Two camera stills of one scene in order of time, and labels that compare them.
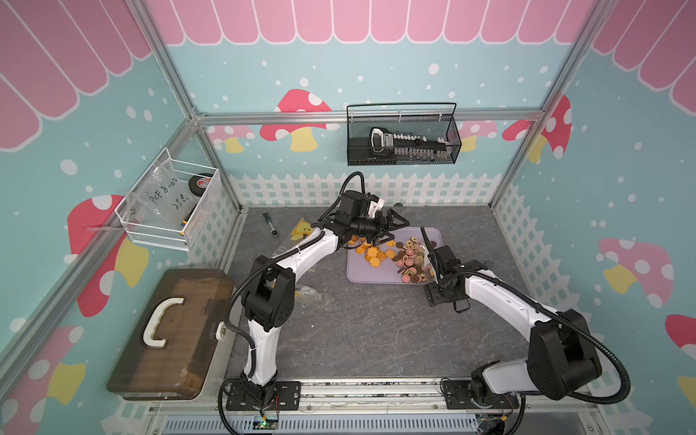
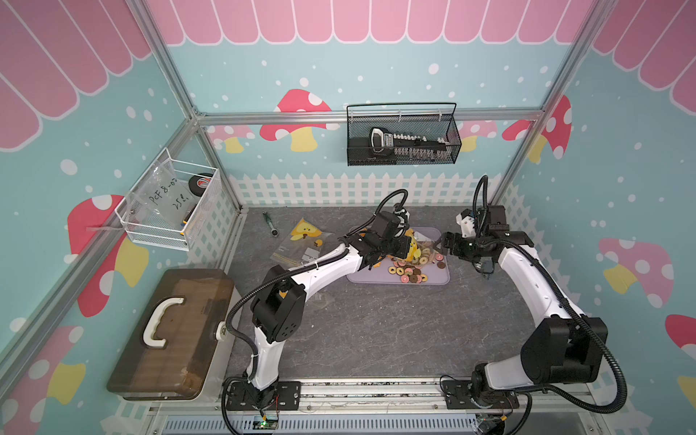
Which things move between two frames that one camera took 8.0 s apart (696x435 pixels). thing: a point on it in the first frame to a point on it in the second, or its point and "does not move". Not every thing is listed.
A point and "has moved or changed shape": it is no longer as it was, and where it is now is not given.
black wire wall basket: [405, 133] does not move
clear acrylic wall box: [171, 204] does not move
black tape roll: [198, 183] does not move
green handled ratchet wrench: [274, 231] does not move
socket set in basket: [385, 147] does not move
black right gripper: [430, 291] to [454, 248]
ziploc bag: [424, 272] has moved or changed shape
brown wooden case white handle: [169, 353] does not move
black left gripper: [380, 230] to [402, 248]
